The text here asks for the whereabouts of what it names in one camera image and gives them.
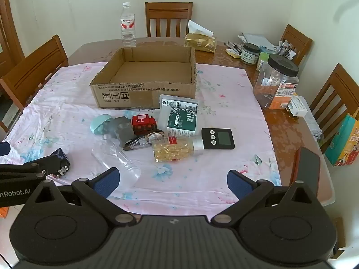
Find correction tape dispenser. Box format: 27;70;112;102
123;130;169;152

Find white leaflets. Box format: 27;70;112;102
304;112;324;141

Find wooden dining chair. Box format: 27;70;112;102
309;63;359;153
0;35;69;133
145;2;193;38
280;24;313;65

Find small bottle with green lid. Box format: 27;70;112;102
256;52;270;72

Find gold tissue pack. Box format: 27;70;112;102
184;20;217;54

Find curved wooden frame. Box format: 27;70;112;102
0;0;26;76

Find clear bottle with teal cap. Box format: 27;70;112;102
90;114;141;189

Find green and white swab box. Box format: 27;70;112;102
167;101;198;138

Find colourful cardboard box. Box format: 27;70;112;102
325;114;359;166

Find bundle of pens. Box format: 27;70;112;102
224;41;243;55

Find black digital timer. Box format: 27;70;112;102
201;128;235;150

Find large clear jar black lid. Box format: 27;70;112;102
253;54;300;110

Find clear water bottle red label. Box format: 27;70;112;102
120;2;137;48

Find small jar with dark lid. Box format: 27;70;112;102
241;43;261;65

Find smartphone with red case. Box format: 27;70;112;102
290;146;321;199

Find stack of papers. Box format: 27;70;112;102
238;33;277;52

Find grey elephant toy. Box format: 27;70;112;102
108;116;135;148

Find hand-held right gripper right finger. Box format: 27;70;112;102
210;169;320;226

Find small white boxes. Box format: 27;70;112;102
287;95;309;117

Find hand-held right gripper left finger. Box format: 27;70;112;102
26;167;138;226

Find pink floral tablecloth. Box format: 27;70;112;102
1;62;282;216

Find cluttered pen holder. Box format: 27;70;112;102
276;41;296;59

